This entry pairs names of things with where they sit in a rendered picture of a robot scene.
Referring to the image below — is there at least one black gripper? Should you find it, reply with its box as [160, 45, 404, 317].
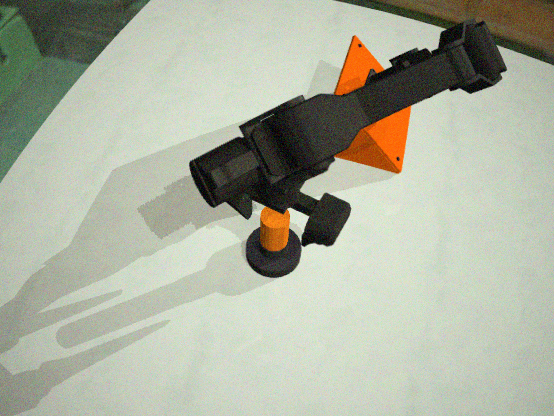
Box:
[225, 177, 351, 247]

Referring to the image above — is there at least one orange knob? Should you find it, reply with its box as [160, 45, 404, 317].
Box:
[260, 207, 290, 251]

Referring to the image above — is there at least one dark grey round pedestal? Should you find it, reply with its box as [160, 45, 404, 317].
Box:
[246, 227, 302, 278]

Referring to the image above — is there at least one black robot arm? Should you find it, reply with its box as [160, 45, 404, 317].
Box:
[189, 18, 507, 208]

